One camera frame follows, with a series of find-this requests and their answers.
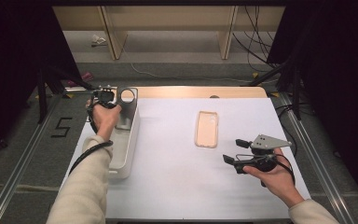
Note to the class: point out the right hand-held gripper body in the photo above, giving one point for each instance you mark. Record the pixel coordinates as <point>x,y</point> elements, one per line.
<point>268,142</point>

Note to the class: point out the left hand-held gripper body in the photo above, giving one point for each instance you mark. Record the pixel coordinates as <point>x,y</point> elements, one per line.
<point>104,95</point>

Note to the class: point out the peach phone case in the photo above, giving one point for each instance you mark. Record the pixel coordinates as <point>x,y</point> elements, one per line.
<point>206,129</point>

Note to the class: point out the white plastic storage box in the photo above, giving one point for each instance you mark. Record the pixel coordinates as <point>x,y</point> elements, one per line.
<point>124,152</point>

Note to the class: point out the person's left hand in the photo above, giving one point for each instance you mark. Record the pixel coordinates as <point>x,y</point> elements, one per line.
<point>105,119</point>

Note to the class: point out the person's right hand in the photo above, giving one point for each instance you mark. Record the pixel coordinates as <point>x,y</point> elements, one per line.
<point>278,180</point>

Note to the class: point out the pink object on floor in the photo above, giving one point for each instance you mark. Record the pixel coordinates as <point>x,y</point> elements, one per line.
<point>87,76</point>

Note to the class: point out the white table mat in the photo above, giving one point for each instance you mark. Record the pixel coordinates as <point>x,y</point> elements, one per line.
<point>183,186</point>

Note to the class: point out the dark round table grommet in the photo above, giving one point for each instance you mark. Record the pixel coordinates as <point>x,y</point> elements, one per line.
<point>214,96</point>

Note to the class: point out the crumpled white paper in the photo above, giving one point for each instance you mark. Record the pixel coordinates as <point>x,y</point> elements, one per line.
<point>98,40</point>

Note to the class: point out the black metal stand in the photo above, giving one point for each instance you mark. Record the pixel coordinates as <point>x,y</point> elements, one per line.
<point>296,93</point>
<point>42,93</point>

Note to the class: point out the black curtain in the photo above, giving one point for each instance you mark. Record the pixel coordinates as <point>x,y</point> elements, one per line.
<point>345,77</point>
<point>9,62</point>

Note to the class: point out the light wooden shelf unit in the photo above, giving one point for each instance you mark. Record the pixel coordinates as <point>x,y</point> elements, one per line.
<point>167,18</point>

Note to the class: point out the aluminium floor rail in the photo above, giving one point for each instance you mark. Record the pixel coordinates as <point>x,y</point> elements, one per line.
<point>21,174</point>
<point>317,158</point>

